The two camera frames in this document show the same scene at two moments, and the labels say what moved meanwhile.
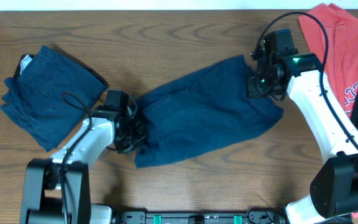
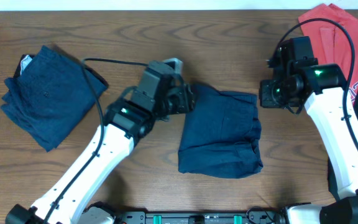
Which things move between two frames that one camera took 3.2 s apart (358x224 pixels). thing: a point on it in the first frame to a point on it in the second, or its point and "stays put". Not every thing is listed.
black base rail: x=200 y=217 stays put
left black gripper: x=134 y=137 to x=183 y=100
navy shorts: x=202 y=112 to x=220 y=137
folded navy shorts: x=49 y=94 stays put
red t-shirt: x=338 y=39 stays put
